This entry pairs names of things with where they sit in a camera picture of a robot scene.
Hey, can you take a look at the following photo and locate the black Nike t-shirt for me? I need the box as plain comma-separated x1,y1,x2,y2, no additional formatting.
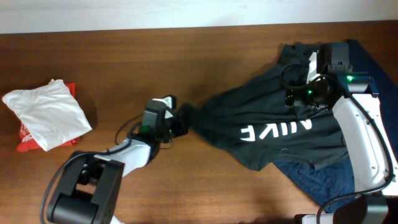
178,43,348,170

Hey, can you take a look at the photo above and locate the navy blue garment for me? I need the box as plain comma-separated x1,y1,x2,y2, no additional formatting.
274,40,397,205

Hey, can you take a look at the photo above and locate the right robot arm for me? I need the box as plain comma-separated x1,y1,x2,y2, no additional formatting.
279,42,397,224

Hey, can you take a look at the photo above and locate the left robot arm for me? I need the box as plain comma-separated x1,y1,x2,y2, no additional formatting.
40,95,187,224

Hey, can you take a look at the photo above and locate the white folded shirt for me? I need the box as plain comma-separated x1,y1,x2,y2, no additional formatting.
2,79,92,151

